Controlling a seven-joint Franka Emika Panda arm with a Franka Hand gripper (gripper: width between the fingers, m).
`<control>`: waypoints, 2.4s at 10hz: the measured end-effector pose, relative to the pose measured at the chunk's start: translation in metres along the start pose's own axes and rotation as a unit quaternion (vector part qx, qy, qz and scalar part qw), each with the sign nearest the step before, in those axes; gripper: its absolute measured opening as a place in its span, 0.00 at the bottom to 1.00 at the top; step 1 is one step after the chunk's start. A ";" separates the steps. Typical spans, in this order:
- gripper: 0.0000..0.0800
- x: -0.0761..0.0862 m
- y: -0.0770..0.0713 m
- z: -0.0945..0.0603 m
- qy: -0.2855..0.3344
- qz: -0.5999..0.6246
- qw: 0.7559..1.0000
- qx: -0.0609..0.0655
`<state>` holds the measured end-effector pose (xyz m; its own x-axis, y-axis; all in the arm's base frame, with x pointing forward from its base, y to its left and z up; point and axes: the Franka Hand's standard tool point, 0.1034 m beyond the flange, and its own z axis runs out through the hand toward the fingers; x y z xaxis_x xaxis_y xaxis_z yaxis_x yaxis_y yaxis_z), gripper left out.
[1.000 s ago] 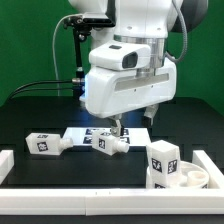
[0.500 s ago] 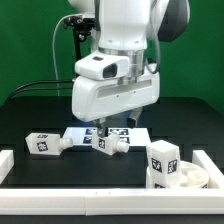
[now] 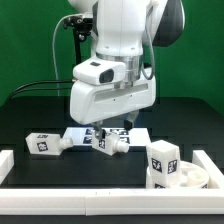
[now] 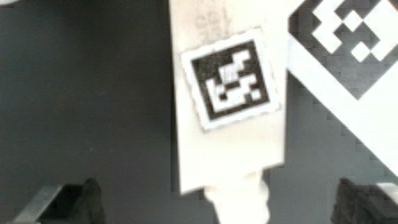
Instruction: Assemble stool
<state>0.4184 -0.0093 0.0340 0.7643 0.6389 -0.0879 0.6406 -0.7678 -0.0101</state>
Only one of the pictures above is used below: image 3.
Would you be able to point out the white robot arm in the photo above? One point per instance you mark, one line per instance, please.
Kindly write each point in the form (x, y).
(121, 28)

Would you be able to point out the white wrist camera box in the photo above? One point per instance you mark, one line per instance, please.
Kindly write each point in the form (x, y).
(96, 72)

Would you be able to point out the white front fence rail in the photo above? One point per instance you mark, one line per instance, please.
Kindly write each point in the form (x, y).
(110, 201)

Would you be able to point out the white left fence rail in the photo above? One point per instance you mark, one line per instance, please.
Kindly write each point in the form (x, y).
(6, 163)

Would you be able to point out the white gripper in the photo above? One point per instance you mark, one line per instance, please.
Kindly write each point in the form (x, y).
(92, 104)

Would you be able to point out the white marker board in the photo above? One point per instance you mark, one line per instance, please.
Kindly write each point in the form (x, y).
(83, 135)

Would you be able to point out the black camera stand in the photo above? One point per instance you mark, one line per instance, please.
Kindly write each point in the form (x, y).
(81, 28)

